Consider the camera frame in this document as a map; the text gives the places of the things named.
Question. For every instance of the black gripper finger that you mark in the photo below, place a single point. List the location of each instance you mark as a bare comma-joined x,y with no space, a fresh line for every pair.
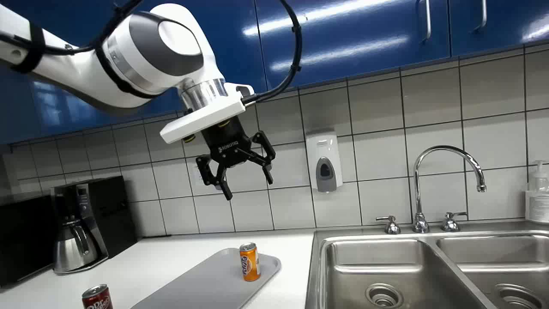
214,172
269,149

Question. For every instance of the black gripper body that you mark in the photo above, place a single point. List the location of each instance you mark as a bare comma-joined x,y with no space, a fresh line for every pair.
228,142

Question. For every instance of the dark red soda can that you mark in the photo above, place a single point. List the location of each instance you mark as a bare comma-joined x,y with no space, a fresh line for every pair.
97,299

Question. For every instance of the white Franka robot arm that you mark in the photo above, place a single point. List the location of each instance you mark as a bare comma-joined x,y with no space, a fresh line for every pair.
143,51

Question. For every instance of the orange Fanta soda can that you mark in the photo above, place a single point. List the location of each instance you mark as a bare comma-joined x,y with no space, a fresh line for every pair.
250,261

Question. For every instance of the black coffee maker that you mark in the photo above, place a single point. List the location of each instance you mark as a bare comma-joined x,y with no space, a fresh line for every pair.
80,228

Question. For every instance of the chrome gooseneck faucet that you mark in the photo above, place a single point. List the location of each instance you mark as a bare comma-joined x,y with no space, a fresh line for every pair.
421,194

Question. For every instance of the stainless steel double sink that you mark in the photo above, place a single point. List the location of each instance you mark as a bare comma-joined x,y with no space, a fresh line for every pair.
401,266

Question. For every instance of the steel sink drain strainer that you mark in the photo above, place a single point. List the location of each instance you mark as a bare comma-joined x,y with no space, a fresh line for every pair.
517,297
384,295

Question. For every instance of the clear soap pump bottle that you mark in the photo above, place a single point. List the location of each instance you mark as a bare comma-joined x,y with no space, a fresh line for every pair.
538,197

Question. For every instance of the white wall soap dispenser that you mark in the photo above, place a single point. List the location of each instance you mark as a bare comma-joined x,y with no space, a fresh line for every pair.
325,160

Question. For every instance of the blue wall cabinets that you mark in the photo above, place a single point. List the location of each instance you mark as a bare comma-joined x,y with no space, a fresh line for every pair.
367,34

